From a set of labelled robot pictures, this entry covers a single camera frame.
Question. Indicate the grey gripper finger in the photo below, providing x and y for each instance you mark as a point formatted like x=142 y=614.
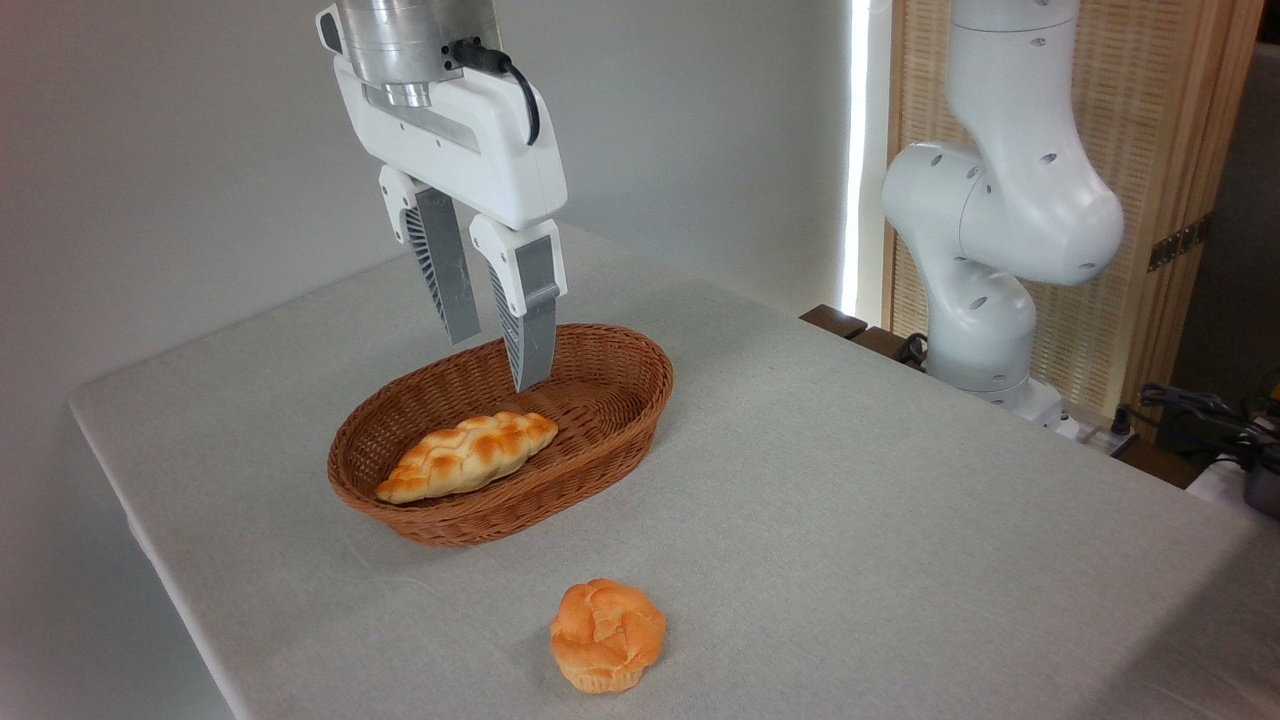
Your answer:
x=445 y=270
x=530 y=320

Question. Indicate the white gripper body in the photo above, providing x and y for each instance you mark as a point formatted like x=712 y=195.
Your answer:
x=480 y=150

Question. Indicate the round golden bread bun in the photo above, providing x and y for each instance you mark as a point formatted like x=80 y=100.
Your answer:
x=607 y=635

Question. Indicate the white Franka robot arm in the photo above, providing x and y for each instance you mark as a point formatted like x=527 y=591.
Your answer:
x=1010 y=200

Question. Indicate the brown wicker basket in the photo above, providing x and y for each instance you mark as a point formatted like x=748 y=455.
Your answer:
x=600 y=410

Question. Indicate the braided golden bread loaf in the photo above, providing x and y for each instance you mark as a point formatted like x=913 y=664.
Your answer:
x=470 y=455

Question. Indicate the dark brown wooden block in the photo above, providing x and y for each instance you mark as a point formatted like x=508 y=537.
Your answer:
x=880 y=342
x=833 y=320

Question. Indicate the grey tablecloth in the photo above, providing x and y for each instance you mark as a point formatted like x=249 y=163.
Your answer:
x=850 y=520

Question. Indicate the dark metal screen hinge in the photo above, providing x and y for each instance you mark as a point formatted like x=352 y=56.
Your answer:
x=1180 y=242

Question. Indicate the wooden rattan folding screen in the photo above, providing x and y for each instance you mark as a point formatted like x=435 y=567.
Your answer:
x=1160 y=100

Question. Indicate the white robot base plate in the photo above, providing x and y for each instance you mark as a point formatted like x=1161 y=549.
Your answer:
x=1085 y=428

